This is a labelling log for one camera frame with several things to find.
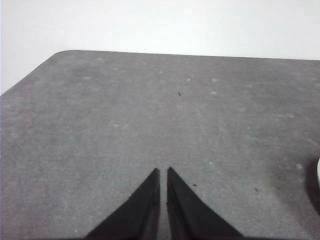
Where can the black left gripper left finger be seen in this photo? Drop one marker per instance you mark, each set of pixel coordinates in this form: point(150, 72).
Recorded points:
point(137, 217)

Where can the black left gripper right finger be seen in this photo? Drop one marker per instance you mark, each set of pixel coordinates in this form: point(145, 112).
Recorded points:
point(192, 220)

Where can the green round plate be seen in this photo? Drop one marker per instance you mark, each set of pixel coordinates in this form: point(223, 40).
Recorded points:
point(319, 172)

